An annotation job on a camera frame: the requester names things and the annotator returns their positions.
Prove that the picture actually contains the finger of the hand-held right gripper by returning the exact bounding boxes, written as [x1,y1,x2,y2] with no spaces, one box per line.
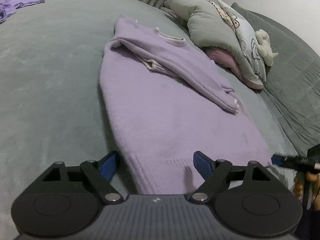
[271,154,297,168]

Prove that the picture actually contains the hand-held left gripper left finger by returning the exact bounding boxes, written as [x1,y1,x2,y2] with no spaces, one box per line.
[41,150,123,204]

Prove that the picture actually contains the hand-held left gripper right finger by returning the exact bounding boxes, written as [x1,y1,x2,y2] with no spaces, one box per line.
[189,151,270,204]

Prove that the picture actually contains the lilac knitted sweater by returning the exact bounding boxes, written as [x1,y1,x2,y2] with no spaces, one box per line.
[99,15,273,195]

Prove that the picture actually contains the violet clothes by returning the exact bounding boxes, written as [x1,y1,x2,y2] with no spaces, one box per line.
[0,0,45,24]

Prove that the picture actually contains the grey quilted headboard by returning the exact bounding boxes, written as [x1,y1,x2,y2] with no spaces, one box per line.
[231,2,320,157]

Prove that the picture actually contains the grey bed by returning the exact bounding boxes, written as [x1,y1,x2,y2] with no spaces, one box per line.
[0,0,300,240]

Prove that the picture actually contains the pink pillow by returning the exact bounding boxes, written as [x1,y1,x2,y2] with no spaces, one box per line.
[205,47,264,90]

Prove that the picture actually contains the white plush toy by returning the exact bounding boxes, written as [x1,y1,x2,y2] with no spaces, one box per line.
[254,29,279,67]

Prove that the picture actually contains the patterned pillow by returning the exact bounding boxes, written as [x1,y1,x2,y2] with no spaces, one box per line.
[216,0,268,85]

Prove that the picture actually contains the grey-green quilt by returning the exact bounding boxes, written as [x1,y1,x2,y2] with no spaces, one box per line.
[164,0,267,85]

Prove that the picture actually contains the pink striped cloth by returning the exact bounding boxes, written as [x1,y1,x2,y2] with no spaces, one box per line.
[160,5,188,29]

